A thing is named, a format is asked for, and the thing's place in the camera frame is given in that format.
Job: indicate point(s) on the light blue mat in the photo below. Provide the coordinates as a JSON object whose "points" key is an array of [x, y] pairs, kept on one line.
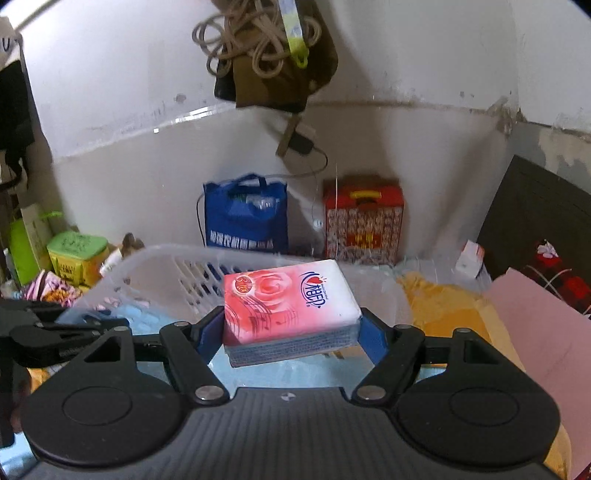
{"points": [[295, 376]]}

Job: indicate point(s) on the pink tissue pack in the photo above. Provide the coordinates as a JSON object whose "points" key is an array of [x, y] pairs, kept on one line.
{"points": [[286, 304]]}

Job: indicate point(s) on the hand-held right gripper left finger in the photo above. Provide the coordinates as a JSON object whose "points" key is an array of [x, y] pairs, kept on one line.
{"points": [[213, 334]]}

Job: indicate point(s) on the green tin box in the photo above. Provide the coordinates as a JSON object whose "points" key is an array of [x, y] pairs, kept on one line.
{"points": [[76, 258]]}

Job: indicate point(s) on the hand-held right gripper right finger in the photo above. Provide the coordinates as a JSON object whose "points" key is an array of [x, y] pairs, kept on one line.
{"points": [[371, 337]]}

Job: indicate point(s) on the red patterned gift box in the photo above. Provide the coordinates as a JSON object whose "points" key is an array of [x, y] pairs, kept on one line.
{"points": [[362, 226]]}

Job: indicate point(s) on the small white red box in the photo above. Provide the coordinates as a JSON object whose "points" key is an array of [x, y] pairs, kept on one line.
{"points": [[470, 259]]}

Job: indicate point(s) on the translucent white plastic basket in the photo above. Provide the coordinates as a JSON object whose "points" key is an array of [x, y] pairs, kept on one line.
{"points": [[152, 263]]}

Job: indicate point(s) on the black hanging pouch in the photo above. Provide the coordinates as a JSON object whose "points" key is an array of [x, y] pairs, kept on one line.
{"points": [[224, 87]]}

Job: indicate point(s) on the red plaid blanket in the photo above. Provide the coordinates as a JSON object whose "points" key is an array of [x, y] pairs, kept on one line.
{"points": [[563, 277]]}

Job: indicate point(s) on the pink sheet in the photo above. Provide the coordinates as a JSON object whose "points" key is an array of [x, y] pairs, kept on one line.
{"points": [[549, 337]]}

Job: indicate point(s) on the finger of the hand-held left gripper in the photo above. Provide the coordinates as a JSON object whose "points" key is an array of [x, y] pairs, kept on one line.
{"points": [[27, 311], [51, 341]]}

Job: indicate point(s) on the lime green bag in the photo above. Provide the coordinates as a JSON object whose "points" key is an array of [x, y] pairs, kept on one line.
{"points": [[19, 249]]}

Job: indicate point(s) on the black charger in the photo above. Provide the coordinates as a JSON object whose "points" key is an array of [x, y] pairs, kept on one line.
{"points": [[301, 144]]}

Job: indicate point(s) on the blue tote bag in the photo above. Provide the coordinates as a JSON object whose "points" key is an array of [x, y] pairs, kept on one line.
{"points": [[244, 221]]}

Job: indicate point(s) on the yellow blanket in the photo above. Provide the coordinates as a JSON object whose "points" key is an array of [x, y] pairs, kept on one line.
{"points": [[443, 304]]}

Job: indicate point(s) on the brown hanging bag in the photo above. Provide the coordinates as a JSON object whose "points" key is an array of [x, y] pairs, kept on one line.
{"points": [[272, 90]]}

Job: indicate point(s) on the dark hanging clothing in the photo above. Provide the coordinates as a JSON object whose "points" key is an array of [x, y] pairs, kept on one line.
{"points": [[14, 120]]}

